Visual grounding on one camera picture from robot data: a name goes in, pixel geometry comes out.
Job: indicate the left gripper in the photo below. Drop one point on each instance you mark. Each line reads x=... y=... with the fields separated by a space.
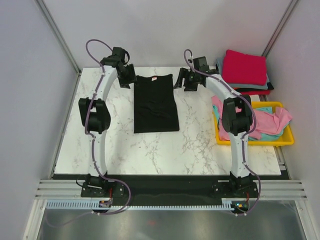
x=132 y=79

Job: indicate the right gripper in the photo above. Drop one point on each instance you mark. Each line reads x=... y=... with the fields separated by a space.
x=183 y=74

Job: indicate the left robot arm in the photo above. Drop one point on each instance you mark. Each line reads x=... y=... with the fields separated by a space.
x=96 y=120

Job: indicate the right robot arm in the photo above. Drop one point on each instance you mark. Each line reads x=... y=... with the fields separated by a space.
x=238 y=119

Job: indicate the folded grey t-shirt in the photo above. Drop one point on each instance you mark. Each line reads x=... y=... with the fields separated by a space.
x=219 y=68

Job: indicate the teal t-shirt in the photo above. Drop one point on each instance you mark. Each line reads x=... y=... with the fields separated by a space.
x=270 y=125

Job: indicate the folded dark red t-shirt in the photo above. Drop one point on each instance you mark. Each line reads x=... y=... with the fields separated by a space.
x=256 y=92

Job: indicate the pink t-shirt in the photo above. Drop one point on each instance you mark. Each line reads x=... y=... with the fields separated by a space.
x=217 y=106

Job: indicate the yellow plastic bin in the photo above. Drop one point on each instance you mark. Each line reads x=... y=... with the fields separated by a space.
x=285 y=140

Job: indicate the left aluminium frame post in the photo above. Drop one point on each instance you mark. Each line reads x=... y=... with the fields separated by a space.
x=57 y=34

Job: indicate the aluminium frame post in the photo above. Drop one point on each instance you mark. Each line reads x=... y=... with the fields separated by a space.
x=57 y=34
x=280 y=27

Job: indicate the right aluminium frame post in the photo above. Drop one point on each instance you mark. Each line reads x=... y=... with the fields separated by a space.
x=280 y=27

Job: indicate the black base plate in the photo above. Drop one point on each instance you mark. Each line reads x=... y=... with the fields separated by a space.
x=169 y=190

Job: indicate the white cable duct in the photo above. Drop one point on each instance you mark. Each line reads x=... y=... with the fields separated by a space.
x=72 y=204

